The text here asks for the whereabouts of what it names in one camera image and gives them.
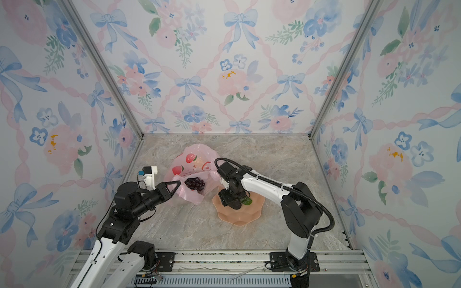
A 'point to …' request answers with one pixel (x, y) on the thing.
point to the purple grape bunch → (195, 183)
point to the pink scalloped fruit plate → (246, 214)
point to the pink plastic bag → (195, 161)
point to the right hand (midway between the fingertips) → (228, 199)
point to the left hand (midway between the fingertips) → (180, 181)
